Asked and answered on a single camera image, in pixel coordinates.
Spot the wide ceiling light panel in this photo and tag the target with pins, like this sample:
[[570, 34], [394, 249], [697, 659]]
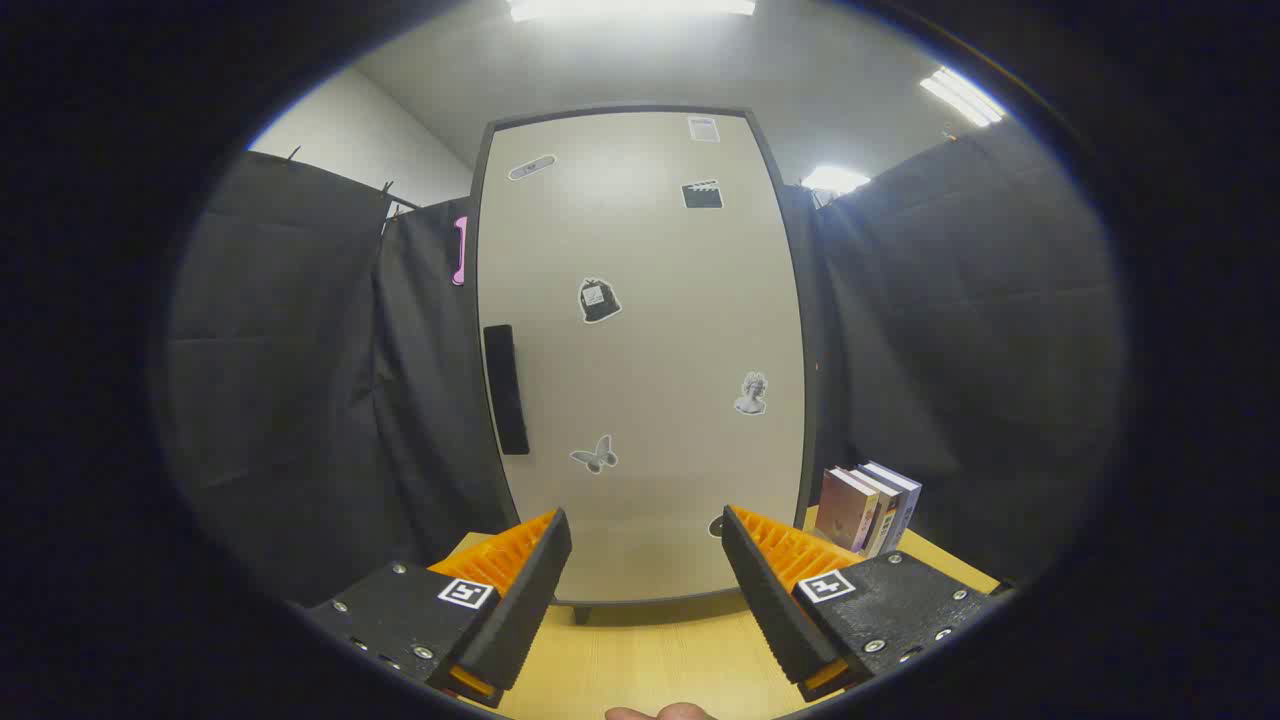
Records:
[[630, 8]]

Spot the small ceiling light panel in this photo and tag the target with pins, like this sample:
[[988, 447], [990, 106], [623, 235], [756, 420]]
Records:
[[835, 180]]

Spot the white spine book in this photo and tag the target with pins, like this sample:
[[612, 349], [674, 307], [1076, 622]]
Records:
[[886, 505]]

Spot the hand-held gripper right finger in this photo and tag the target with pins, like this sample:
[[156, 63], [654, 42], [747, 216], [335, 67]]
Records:
[[770, 610]]

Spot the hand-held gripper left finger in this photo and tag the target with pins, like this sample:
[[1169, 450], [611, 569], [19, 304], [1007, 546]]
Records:
[[525, 610]]

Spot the black backdrop cloth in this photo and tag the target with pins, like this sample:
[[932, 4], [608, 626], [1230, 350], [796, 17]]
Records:
[[300, 400]]

